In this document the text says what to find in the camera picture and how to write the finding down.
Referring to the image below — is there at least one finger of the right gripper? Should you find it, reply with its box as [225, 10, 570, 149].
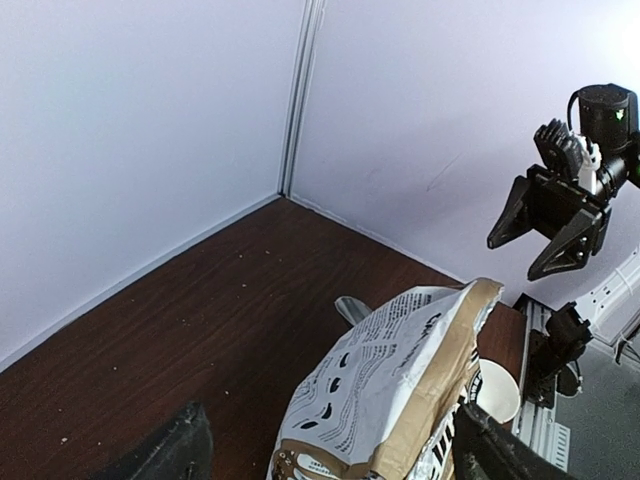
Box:
[527, 209, 600, 281]
[487, 176, 532, 249]

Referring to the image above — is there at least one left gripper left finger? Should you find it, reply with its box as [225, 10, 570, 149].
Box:
[97, 402, 214, 479]

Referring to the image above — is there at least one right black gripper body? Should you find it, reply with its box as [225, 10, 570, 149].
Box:
[527, 165, 611, 251]

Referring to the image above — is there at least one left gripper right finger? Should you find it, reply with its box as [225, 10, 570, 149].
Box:
[452, 403, 573, 480]

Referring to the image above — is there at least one brown dog food bag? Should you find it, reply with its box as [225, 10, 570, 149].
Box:
[267, 278, 504, 479]

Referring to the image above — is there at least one metal food scoop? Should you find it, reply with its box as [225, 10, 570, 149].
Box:
[334, 296, 373, 327]

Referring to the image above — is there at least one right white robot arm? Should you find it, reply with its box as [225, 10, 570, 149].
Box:
[487, 83, 639, 408]

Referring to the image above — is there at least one white ceramic bowl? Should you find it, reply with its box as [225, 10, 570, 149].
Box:
[476, 359, 521, 424]

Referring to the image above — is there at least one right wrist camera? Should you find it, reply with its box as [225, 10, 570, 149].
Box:
[534, 119, 602, 194]

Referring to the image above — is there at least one front aluminium rail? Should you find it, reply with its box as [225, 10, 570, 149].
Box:
[511, 294, 571, 472]

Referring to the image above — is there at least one right aluminium frame post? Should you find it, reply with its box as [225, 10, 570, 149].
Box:
[278, 0, 327, 198]

